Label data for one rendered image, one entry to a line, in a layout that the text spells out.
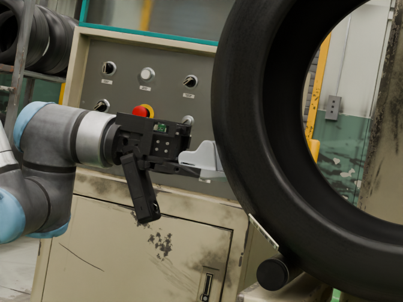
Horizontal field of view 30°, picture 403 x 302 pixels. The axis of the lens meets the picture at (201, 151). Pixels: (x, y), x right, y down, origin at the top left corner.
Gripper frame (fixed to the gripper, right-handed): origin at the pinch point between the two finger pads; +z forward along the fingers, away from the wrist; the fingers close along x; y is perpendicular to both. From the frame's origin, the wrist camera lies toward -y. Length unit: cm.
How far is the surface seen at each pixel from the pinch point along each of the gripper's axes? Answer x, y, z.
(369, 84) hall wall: 910, 84, -95
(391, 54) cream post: 27.5, 25.7, 18.1
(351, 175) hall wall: 910, -41, -96
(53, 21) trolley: 339, 51, -240
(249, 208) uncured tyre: -9.3, -2.6, 6.7
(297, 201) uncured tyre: -12.5, 0.1, 13.7
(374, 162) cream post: 27.8, 6.0, 18.6
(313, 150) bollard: 848, -14, -140
